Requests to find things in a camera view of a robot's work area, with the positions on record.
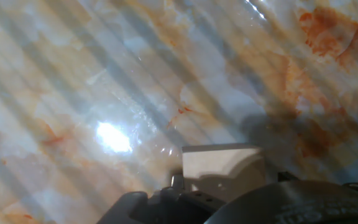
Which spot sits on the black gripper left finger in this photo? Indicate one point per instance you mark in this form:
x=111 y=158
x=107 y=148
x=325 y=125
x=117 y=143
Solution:
x=163 y=207

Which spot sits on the wooden cube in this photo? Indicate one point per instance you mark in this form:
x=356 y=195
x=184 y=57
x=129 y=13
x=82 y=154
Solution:
x=222 y=161

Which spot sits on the orange marble pattern mat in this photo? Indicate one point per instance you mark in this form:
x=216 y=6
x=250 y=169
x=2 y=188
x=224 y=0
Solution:
x=104 y=77

